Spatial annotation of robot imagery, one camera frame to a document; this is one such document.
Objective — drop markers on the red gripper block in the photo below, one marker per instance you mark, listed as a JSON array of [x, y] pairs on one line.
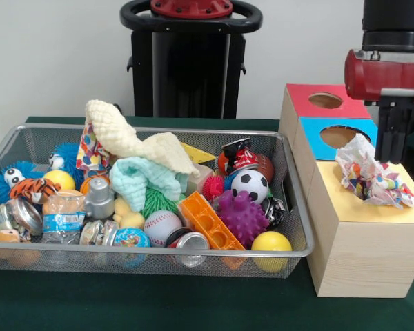
[[372, 79]]

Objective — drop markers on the dotted paper napkin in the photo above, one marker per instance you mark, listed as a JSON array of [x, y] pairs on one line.
[[89, 151], [369, 176]]

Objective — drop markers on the wooden three-hole sorting box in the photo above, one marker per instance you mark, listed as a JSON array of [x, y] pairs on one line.
[[365, 258]]

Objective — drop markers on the silver mesh bin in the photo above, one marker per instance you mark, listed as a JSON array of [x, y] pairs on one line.
[[20, 263]]

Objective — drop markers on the brown toy football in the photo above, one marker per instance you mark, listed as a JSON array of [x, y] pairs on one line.
[[267, 169]]

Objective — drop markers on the black and white soccer ball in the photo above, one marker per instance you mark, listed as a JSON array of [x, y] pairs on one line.
[[250, 186]]

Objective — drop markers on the smooth yellow ball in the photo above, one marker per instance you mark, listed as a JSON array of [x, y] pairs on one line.
[[270, 243]]

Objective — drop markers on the purple spiky ball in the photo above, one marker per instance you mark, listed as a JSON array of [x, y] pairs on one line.
[[243, 217]]

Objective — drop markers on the orange plastic building block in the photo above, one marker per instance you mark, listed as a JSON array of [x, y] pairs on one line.
[[207, 220]]

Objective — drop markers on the white baseball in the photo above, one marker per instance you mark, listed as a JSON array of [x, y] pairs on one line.
[[162, 227]]

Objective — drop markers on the mint green cloth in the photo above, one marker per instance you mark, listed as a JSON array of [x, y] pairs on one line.
[[138, 182]]

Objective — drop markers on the cream knitted cloth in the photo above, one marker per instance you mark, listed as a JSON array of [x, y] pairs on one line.
[[117, 131]]

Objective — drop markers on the dark green tablecloth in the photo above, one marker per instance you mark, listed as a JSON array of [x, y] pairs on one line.
[[158, 303]]

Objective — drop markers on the orange striped tiger plush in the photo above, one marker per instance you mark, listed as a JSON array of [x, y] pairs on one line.
[[34, 188]]

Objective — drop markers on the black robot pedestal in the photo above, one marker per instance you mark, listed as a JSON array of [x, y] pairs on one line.
[[193, 69]]

